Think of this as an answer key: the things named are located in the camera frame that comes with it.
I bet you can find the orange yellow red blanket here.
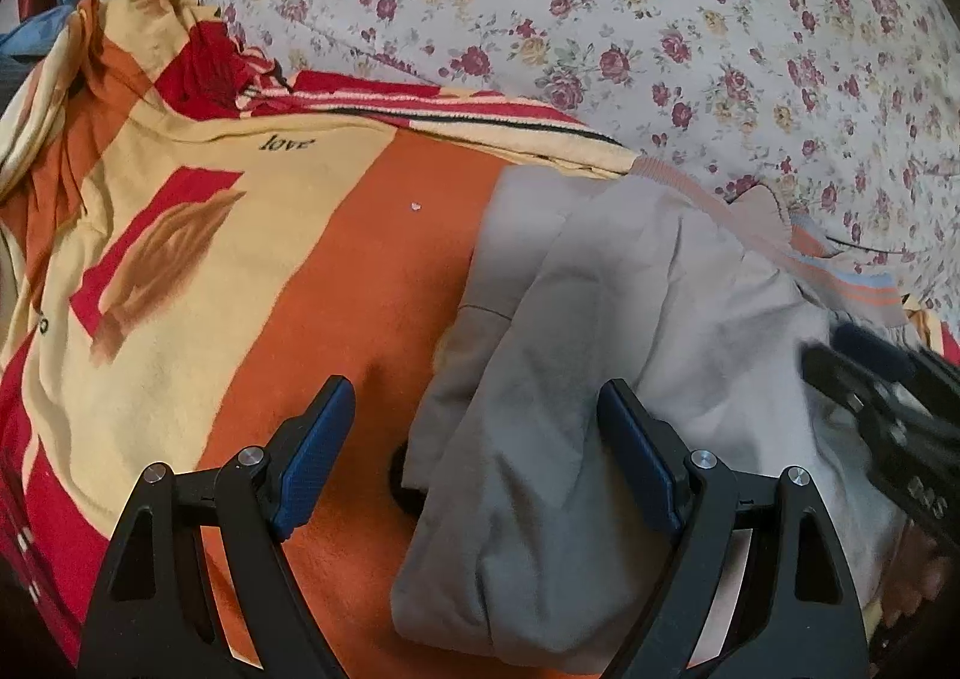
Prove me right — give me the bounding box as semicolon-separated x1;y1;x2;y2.
0;0;960;679

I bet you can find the person's right hand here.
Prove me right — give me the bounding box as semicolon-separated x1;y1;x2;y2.
881;520;955;633

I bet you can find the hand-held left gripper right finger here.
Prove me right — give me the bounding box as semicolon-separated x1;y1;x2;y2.
598;378;871;679

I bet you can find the beige jacket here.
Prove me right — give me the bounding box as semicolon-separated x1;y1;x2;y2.
390;157;912;676

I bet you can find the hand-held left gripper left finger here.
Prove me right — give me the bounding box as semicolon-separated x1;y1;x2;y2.
79;376;356;679

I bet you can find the floral quilt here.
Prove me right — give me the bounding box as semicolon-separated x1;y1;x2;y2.
139;0;960;320

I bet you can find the blue grey cloth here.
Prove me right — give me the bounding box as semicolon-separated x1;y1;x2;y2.
0;7;80;117

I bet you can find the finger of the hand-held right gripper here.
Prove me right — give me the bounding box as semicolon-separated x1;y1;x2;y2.
799;343;912;440
831;323;960;395

